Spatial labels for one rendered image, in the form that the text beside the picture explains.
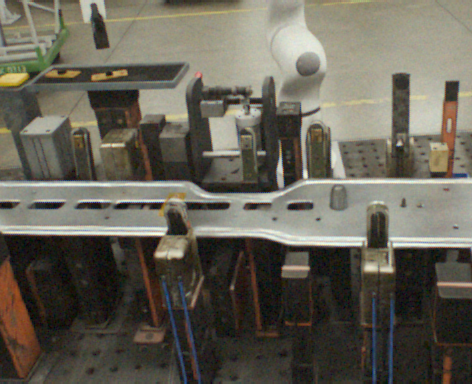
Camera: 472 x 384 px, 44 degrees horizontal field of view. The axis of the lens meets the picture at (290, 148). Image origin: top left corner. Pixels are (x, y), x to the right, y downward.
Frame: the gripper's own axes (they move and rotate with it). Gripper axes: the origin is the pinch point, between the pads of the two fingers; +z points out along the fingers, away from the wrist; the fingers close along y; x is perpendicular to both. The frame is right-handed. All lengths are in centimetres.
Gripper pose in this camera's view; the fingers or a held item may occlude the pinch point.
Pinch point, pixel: (101, 39)
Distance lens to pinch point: 148.1
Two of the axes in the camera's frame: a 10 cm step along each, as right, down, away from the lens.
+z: 0.6, 8.8, 4.7
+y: 3.3, 4.2, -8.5
